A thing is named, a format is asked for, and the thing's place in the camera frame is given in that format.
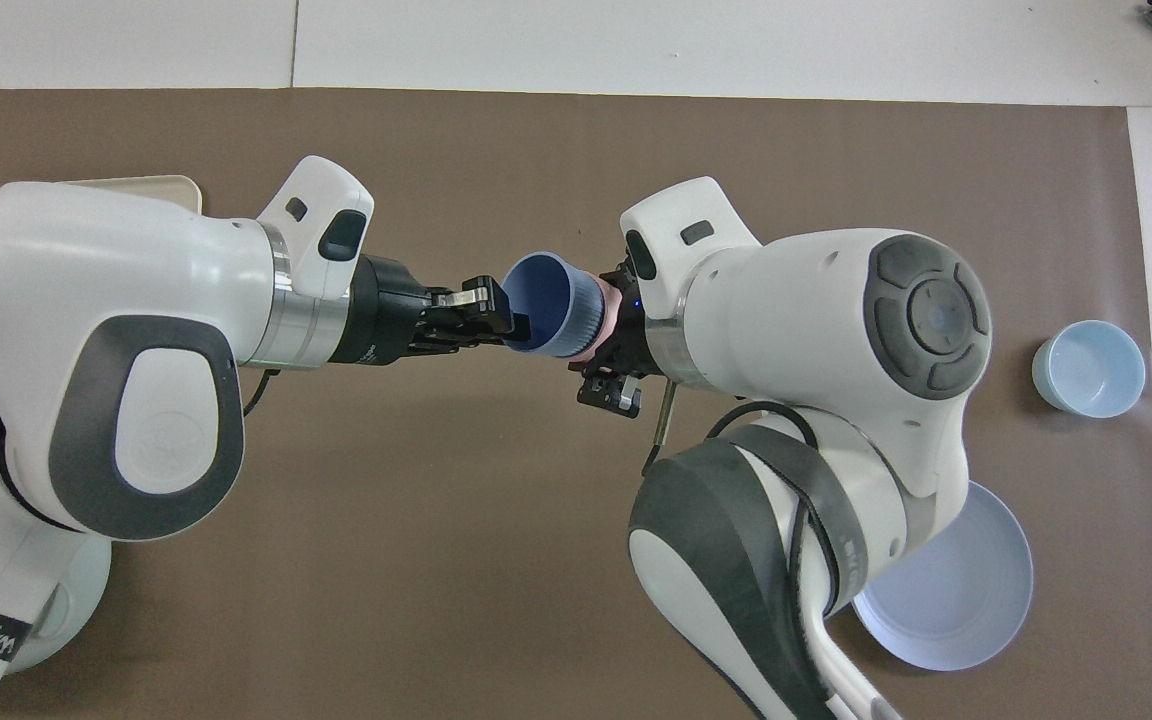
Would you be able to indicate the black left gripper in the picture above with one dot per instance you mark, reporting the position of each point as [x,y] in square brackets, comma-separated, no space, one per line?
[386,310]

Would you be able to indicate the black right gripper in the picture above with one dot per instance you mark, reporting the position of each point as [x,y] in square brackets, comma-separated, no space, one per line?
[636,345]

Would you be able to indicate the pink plastic cup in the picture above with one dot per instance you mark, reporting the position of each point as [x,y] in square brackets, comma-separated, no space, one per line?
[612,312]

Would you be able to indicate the blue plastic cup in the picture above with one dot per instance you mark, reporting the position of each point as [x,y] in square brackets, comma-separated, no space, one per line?
[561,300]

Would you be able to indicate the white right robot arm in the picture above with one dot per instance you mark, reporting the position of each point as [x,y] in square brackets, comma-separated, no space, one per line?
[816,320]

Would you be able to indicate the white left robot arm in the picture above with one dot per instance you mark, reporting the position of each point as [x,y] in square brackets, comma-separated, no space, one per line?
[86,280]

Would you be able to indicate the cream rabbit print tray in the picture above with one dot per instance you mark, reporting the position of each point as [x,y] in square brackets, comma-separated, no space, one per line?
[166,190]

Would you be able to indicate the brown table mat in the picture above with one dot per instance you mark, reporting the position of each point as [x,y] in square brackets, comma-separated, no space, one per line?
[496,550]

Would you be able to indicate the blue plate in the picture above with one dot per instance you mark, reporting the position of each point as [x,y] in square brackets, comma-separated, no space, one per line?
[976,600]

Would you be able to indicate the mint green cooking pot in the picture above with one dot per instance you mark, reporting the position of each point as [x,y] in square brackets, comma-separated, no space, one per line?
[86,590]

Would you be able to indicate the light blue bowl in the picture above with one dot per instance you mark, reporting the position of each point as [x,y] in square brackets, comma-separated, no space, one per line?
[1091,365]

